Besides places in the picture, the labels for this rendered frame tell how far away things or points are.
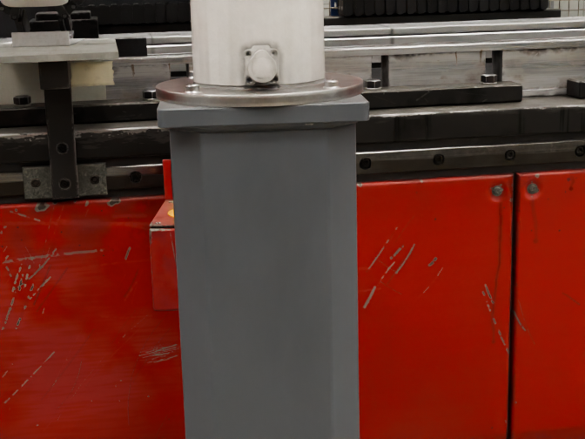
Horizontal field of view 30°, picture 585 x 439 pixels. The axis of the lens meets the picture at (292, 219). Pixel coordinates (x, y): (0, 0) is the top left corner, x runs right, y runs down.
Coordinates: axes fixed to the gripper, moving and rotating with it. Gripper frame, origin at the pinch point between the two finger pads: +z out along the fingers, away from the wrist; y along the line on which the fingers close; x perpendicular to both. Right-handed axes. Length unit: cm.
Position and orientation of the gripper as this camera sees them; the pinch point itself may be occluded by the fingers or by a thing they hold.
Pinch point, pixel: (43, 24)
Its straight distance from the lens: 171.5
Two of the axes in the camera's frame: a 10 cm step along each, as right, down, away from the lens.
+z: 0.2, 5.9, 8.0
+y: -10.0, 0.3, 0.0
